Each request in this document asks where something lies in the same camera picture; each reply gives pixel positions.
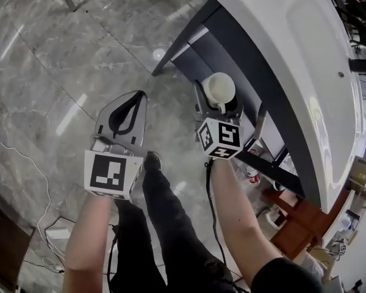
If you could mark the person's right forearm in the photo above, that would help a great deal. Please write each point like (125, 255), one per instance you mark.
(244, 218)

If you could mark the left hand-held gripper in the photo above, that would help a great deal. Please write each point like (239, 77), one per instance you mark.
(106, 169)

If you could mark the brown wooden sink cabinet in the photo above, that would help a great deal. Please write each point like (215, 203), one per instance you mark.
(299, 221)

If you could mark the person's black printed shirt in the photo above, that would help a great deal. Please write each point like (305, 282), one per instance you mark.
(286, 276)

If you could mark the grey two-tier table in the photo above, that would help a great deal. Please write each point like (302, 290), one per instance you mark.
(231, 56)

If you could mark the white ceramic sink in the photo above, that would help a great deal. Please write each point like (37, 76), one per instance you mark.
(308, 72)

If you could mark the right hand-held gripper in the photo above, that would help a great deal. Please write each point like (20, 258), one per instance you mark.
(219, 136)

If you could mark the cardboard box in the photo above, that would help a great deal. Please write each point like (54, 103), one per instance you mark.
(361, 172)

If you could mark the person's right shoe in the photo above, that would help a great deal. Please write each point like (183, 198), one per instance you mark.
(152, 161)

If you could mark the white cup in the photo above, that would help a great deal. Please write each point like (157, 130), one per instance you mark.
(218, 88)

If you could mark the dark brown wooden furniture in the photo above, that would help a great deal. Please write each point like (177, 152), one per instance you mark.
(6, 240)

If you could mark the red and white bottle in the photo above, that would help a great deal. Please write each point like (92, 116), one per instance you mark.
(253, 175)

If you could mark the white power strip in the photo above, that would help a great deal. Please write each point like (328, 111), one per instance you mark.
(58, 233)

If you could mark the person's black trousers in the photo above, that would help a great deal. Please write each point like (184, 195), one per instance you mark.
(170, 224)

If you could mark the person's left forearm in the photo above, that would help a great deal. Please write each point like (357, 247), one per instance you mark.
(88, 240)

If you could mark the grey metal bar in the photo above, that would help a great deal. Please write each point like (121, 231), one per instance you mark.
(260, 124)

